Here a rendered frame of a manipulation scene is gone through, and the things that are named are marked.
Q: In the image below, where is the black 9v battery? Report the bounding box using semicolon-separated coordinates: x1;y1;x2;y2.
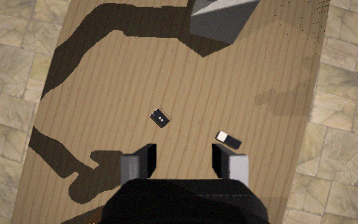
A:
151;109;170;128

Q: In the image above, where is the black and white eraser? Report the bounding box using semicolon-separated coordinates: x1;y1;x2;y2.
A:
217;131;242;149

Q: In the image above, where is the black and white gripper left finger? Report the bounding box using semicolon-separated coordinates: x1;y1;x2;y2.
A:
121;143;157;187

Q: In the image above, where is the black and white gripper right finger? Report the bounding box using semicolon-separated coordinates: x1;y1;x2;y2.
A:
212;143;249;188

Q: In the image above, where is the brown wooden drawer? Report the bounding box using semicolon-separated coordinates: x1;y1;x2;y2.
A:
88;208;103;224

